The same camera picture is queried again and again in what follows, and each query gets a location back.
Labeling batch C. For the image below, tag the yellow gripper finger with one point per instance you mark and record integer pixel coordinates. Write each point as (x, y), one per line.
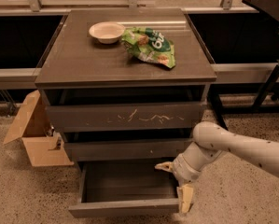
(164, 166)
(185, 195)

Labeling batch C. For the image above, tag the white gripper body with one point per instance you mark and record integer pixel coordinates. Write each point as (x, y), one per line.
(181, 171)

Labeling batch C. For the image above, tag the grey bottom drawer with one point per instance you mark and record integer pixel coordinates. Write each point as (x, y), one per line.
(125, 188)

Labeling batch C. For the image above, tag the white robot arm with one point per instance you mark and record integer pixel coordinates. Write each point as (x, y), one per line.
(209, 140)

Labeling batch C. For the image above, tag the grey middle drawer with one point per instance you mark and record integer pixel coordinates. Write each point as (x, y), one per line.
(126, 145)

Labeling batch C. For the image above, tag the scratched grey top drawer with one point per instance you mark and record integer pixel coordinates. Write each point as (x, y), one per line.
(134, 108)

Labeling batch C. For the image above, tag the dark grey drawer cabinet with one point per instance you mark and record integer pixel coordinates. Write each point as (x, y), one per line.
(78, 61)

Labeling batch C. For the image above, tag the green chip bag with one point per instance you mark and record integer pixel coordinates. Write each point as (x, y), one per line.
(149, 46)

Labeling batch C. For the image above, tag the open cardboard box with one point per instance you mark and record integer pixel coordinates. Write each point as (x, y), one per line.
(31, 125)

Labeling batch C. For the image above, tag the white paper bowl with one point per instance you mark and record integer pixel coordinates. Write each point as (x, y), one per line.
(107, 32)

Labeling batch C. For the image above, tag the black side table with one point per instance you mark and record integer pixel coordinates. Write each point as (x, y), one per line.
(266, 93)

